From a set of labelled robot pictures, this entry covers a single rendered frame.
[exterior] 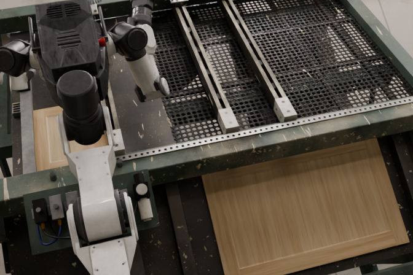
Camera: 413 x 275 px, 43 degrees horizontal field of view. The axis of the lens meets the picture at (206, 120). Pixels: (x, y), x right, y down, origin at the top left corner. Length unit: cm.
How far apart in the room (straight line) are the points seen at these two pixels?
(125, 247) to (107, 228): 8
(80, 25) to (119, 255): 81
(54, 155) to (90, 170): 64
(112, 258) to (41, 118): 107
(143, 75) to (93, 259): 83
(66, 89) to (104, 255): 52
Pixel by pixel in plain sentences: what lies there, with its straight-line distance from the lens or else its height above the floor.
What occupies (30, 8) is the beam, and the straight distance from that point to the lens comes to 315.
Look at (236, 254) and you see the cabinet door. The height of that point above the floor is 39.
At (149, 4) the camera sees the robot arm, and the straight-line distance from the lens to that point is 240.
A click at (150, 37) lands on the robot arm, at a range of 231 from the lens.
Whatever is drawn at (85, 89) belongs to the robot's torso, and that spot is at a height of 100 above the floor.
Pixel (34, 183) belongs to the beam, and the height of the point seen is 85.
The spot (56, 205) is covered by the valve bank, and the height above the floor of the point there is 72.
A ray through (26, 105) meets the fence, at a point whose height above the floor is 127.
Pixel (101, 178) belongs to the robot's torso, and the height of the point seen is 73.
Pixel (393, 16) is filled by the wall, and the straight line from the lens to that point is 541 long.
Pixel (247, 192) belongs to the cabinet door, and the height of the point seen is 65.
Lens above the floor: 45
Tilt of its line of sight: 13 degrees up
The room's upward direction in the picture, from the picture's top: 14 degrees counter-clockwise
